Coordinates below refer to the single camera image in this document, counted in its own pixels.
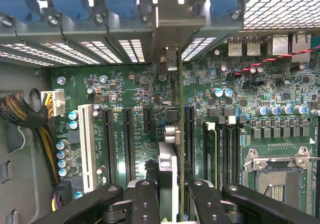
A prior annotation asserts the installed green RAM stick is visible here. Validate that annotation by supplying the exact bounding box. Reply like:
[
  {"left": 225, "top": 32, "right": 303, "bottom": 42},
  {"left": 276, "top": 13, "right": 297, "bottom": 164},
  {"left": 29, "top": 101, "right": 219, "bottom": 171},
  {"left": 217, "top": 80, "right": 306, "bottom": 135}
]
[{"left": 203, "top": 121, "right": 218, "bottom": 185}]

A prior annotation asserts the black RAM slot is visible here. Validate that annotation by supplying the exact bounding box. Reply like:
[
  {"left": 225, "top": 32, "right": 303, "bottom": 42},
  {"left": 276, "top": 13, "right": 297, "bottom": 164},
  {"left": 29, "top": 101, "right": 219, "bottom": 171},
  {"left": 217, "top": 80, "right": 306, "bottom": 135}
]
[
  {"left": 235, "top": 116, "right": 247, "bottom": 185},
  {"left": 217, "top": 116, "right": 227, "bottom": 190},
  {"left": 226, "top": 115, "right": 236, "bottom": 185}
]

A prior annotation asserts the long black expansion slot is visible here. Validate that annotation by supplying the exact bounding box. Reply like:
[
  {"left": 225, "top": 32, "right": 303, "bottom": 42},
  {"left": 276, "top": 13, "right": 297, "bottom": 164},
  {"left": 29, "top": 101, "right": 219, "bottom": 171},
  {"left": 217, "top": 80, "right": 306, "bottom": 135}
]
[
  {"left": 101, "top": 108, "right": 116, "bottom": 185},
  {"left": 184, "top": 105, "right": 196, "bottom": 177},
  {"left": 121, "top": 108, "right": 136, "bottom": 182}
]

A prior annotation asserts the CPU socket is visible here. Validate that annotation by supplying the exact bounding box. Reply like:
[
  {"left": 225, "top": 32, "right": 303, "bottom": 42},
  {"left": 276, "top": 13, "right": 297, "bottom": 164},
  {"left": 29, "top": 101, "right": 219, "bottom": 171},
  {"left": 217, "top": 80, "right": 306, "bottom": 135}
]
[{"left": 243, "top": 146, "right": 316, "bottom": 210}]

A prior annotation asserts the short black expansion slot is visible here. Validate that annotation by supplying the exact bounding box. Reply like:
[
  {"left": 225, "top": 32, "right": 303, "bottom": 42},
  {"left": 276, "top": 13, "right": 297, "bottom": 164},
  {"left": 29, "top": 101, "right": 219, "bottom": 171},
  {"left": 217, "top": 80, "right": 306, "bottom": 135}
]
[{"left": 143, "top": 106, "right": 155, "bottom": 135}]

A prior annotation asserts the white expansion slot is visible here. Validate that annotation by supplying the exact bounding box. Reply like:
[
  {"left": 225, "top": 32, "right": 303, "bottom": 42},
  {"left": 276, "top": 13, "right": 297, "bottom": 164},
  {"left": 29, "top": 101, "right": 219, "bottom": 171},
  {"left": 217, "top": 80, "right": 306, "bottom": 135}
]
[{"left": 78, "top": 104, "right": 98, "bottom": 194}]

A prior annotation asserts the green motherboard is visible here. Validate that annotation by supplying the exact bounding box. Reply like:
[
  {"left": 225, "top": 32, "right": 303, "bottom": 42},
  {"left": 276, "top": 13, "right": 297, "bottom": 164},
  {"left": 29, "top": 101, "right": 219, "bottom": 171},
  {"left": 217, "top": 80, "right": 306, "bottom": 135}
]
[{"left": 49, "top": 31, "right": 320, "bottom": 222}]

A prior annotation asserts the open black PC case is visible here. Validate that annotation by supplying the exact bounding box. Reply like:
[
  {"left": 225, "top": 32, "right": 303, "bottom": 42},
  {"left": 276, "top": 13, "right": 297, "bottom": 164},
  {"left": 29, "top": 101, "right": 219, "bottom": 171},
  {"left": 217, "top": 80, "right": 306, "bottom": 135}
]
[{"left": 0, "top": 0, "right": 320, "bottom": 224}]

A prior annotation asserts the black sleeved power wire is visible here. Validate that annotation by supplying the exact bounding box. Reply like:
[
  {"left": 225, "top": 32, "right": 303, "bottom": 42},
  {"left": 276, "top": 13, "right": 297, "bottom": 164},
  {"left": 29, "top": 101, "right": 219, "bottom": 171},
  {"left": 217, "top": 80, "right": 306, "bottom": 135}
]
[{"left": 0, "top": 89, "right": 66, "bottom": 185}]

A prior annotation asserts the red black twisted wire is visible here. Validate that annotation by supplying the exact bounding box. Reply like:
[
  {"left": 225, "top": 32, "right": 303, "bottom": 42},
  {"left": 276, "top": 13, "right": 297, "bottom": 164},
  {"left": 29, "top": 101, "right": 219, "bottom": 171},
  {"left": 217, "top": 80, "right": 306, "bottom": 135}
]
[{"left": 234, "top": 45, "right": 320, "bottom": 76}]

